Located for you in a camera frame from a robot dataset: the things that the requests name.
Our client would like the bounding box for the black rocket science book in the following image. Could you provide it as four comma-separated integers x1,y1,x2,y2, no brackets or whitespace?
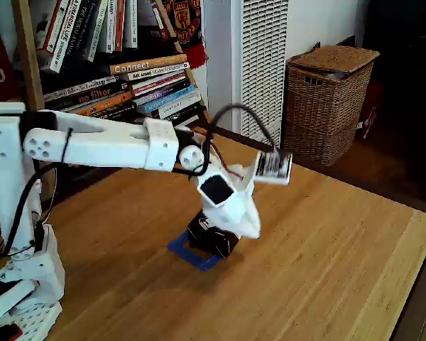
88,101,139,124

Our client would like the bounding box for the slim white book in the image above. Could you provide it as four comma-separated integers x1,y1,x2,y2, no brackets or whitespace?
104,0,117,54

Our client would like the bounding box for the white red edged book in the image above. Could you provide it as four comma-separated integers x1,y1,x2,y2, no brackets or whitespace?
129,70,187,96

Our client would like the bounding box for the white financial life book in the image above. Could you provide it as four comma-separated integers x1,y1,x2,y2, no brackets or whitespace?
49,0,84,74

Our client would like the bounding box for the white Modern Romance book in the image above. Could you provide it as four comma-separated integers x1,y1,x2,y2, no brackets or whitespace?
122,62,191,82

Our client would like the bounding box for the blue book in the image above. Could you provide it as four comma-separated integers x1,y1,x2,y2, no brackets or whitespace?
141,84,198,114

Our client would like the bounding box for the brown wicker basket with lid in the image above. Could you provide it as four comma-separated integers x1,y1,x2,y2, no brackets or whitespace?
282,44,381,168

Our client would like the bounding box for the black no filter book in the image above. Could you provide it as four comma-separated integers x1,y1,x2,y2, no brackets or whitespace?
44,80,129,113

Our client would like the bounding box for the black purple book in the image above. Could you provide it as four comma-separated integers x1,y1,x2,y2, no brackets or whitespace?
133,80,192,106

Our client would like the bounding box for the red black football scarf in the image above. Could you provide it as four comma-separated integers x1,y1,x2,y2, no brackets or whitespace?
163,0,209,70

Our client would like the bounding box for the black and white cardboard box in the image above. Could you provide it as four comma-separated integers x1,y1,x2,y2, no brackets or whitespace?
187,211,239,259

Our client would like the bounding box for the grey green book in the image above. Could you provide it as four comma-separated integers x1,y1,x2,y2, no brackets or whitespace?
84,0,109,63

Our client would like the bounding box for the tan Connect book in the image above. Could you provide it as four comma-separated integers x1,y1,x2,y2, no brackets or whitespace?
109,53,188,75

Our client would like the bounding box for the red bag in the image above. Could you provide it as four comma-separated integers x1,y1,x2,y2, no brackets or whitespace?
356,83,384,139

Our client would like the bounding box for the white book red stripe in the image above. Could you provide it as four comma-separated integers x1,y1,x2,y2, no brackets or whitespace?
35,0,70,58

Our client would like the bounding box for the white louvered heater unit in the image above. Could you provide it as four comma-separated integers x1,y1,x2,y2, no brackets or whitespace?
202,0,290,149

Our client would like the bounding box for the wooden ladder bookshelf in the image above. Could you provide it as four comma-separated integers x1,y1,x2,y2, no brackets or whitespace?
12,0,214,200

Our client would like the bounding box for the red white leaning book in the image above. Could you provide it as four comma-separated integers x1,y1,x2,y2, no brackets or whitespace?
148,0,170,40

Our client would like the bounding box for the white book black label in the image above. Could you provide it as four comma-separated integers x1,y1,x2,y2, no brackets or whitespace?
123,0,139,49

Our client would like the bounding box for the white perforated base plate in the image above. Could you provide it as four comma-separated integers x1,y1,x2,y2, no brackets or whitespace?
6,301,63,341

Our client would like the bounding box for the black moral animal book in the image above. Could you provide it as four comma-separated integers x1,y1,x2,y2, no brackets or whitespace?
62,0,95,63

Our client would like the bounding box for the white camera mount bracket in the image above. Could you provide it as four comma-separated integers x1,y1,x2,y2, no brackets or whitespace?
232,163,258,195

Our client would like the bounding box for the white book serif title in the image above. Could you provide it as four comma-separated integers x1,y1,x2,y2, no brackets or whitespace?
42,75,118,102

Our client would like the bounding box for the black camera cable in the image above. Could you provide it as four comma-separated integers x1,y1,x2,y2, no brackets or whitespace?
170,102,283,178

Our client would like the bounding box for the blue tape square target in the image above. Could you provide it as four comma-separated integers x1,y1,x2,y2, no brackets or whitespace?
166,230,223,272

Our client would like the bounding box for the slim orange book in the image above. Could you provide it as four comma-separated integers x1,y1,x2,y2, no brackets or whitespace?
113,0,127,53

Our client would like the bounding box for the red black small device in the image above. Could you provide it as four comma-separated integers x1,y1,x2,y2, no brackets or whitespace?
0,323,24,341

